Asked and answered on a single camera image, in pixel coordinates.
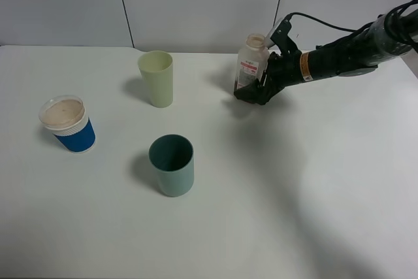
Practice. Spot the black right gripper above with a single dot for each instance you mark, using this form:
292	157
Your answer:
281	71

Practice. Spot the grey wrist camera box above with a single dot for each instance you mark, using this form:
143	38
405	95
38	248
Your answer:
279	36

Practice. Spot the blue paper cup with lid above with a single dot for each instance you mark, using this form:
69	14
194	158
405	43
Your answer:
65	116

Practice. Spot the pale yellow-green plastic cup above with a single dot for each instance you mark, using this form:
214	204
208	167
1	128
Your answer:
156	68

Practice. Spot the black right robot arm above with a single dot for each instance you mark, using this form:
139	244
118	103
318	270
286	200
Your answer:
360	52

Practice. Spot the teal green plastic cup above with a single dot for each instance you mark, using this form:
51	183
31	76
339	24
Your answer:
172	157

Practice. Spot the clear plastic drink bottle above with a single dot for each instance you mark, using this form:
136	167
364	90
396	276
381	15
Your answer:
252	61

